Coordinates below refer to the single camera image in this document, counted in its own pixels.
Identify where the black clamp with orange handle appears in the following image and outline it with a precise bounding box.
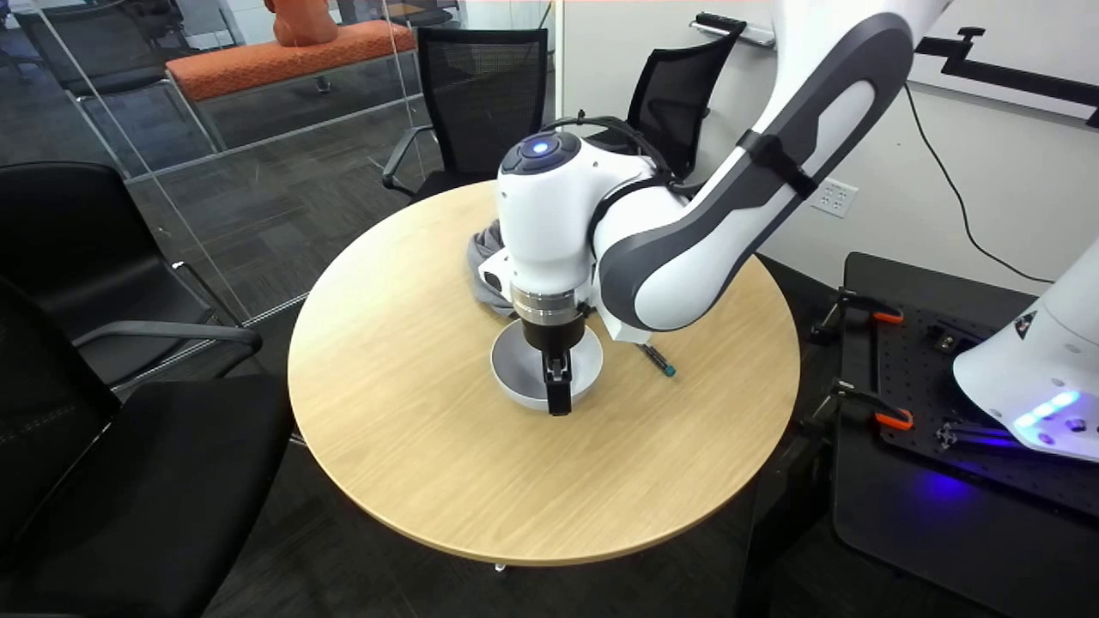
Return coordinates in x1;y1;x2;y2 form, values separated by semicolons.
807;379;915;433
811;289;905;344

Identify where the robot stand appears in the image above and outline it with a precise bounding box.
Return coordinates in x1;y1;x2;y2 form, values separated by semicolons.
807;251;1099;618

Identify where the black chair behind glass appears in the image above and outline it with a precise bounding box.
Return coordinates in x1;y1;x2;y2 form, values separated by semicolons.
12;0;226;157

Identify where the black pen with teal cap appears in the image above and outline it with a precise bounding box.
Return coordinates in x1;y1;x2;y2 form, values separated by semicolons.
637;343;677;379

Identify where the silver marker tray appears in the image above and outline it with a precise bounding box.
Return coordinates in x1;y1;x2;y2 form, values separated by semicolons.
689;12;777;49

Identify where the grey cloth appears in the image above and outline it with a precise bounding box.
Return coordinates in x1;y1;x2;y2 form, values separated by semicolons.
466;219;517;318

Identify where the black cable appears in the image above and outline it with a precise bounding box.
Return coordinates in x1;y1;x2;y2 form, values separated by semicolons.
902;82;1055;285

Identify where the orange bench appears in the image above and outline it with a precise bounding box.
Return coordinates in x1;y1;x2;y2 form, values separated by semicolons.
165;19;419;154

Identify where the orange sculpture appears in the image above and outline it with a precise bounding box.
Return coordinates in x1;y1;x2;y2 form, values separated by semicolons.
263;0;341;48

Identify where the white wall socket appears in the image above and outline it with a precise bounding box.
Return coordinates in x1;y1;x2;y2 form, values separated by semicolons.
811;177;859;219

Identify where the black mesh office chair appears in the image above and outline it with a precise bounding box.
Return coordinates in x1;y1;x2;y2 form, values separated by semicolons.
381;27;550;201
592;21;747;182

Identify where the grey bowl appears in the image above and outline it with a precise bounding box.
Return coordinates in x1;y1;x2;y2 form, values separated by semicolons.
490;319;604;410

